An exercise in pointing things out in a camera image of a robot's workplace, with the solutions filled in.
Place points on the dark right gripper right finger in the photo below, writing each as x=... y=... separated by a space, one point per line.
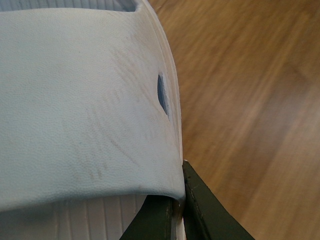
x=205 y=218

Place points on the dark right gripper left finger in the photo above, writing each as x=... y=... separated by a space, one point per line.
x=153 y=221

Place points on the light blue rubber slipper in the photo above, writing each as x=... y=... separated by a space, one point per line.
x=90 y=119

